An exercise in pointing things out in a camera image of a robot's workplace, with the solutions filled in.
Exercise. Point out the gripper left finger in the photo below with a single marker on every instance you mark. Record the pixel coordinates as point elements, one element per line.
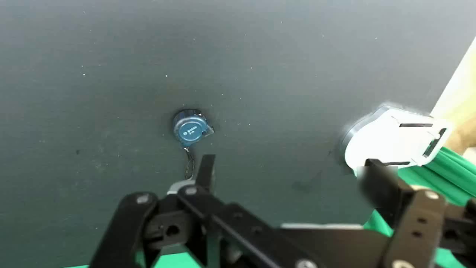
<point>130,227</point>

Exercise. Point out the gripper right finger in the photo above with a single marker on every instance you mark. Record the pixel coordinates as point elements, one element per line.
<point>416,223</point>

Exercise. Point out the blue measuring tape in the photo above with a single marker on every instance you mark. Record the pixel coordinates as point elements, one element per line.
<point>190,128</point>

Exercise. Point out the green cloth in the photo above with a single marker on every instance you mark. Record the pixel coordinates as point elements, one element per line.
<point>452,175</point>

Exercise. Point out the white plastic holder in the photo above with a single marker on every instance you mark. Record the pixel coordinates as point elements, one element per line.
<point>383,141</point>

